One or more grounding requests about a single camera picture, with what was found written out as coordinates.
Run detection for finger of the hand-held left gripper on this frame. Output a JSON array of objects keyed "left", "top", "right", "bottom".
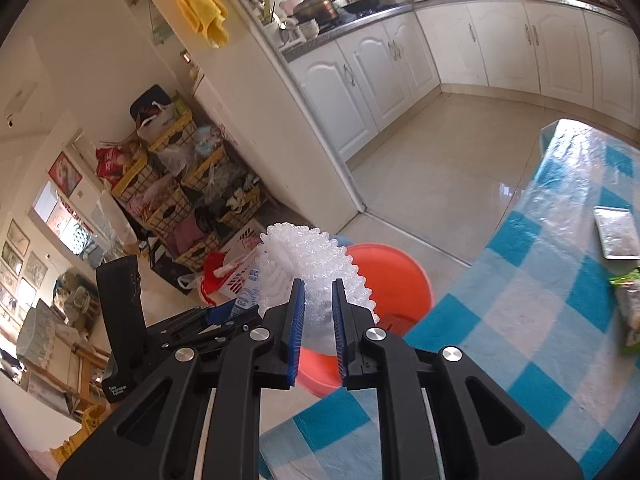
[
  {"left": 145, "top": 301, "right": 238, "bottom": 342},
  {"left": 162, "top": 317, "right": 265, "bottom": 356}
]

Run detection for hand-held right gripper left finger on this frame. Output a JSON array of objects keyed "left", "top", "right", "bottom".
[{"left": 56, "top": 279, "right": 306, "bottom": 480}]

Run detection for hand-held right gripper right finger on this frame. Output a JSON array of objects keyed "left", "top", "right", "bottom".
[{"left": 331, "top": 278, "right": 586, "bottom": 480}]

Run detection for clear plastic bottle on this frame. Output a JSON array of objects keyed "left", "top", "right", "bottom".
[{"left": 232, "top": 266, "right": 263, "bottom": 318}]

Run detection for orange plastic bucket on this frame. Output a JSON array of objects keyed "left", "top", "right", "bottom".
[{"left": 297, "top": 243, "right": 434, "bottom": 399}]

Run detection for white foam fruit net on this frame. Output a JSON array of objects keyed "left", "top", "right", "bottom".
[{"left": 255, "top": 222, "right": 379, "bottom": 356}]

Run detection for red plastic bag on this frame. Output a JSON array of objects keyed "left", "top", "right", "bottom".
[{"left": 201, "top": 252, "right": 237, "bottom": 307}]

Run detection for white plastic basket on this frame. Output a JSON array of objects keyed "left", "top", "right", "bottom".
[{"left": 219, "top": 219, "right": 267, "bottom": 273}]

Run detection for lace covered furniture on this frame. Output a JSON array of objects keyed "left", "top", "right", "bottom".
[{"left": 16, "top": 305, "right": 67, "bottom": 367}]

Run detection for red printed bag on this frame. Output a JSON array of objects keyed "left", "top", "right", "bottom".
[{"left": 96, "top": 144, "right": 133, "bottom": 179}]

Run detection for white shopping bag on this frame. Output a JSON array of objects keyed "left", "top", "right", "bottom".
[{"left": 137, "top": 102, "right": 177, "bottom": 144}]

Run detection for black bag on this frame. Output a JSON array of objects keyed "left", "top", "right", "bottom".
[{"left": 130, "top": 85, "right": 171, "bottom": 122}]

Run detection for green snack packet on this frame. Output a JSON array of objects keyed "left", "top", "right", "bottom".
[{"left": 609, "top": 269, "right": 640, "bottom": 356}]

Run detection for yellow towel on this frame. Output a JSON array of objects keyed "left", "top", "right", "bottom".
[{"left": 169, "top": 0, "right": 230, "bottom": 50}]

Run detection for bronze cooking pot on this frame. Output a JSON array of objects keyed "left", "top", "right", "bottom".
[{"left": 292, "top": 0, "right": 341, "bottom": 26}]

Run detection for white kitchen cabinets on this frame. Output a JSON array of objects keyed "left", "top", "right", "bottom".
[{"left": 282, "top": 0, "right": 640, "bottom": 161}]

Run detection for black wok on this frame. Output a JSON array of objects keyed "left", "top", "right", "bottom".
[{"left": 340, "top": 0, "right": 386, "bottom": 15}]

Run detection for stack of yellow wire crates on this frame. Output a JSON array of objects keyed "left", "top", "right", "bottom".
[{"left": 110, "top": 110, "right": 263, "bottom": 273}]

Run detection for wall poster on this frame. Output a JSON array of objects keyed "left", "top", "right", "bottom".
[{"left": 49, "top": 151, "right": 84, "bottom": 196}]

